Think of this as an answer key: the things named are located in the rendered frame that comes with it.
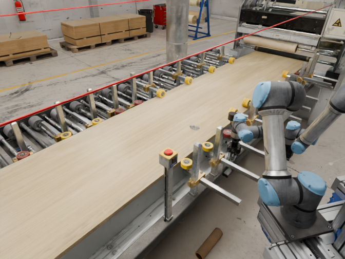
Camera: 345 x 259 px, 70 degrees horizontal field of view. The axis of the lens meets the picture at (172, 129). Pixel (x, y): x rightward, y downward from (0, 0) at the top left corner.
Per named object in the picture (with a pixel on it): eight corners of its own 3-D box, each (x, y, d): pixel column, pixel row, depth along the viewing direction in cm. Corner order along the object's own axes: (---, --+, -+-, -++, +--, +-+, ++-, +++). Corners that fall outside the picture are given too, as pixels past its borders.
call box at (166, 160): (177, 164, 128) (178, 152, 124) (168, 170, 124) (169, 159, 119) (167, 158, 132) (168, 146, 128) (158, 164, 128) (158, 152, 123)
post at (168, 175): (173, 217, 153) (174, 163, 128) (167, 222, 150) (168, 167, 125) (167, 213, 155) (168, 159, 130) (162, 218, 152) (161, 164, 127)
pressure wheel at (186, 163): (190, 169, 175) (191, 156, 169) (192, 177, 169) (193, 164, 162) (179, 170, 174) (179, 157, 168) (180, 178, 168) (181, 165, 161)
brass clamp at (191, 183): (205, 179, 168) (206, 173, 165) (193, 190, 159) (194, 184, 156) (198, 174, 171) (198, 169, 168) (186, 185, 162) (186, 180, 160)
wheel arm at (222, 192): (241, 204, 150) (242, 199, 148) (237, 207, 148) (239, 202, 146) (185, 170, 174) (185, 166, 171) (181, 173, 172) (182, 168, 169)
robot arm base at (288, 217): (322, 224, 111) (330, 209, 106) (293, 231, 108) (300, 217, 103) (300, 198, 124) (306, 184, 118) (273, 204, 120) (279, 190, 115)
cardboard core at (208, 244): (223, 231, 214) (203, 256, 196) (222, 237, 219) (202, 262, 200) (215, 226, 219) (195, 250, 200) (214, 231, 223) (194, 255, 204)
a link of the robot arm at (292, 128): (299, 128, 152) (285, 123, 157) (294, 142, 158) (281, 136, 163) (304, 123, 157) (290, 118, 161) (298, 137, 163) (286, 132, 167)
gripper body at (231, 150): (226, 153, 162) (229, 139, 155) (228, 146, 169) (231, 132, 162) (237, 156, 160) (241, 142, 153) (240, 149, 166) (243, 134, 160)
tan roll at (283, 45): (337, 59, 328) (340, 50, 321) (334, 62, 320) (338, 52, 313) (240, 40, 405) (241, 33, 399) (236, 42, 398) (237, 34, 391)
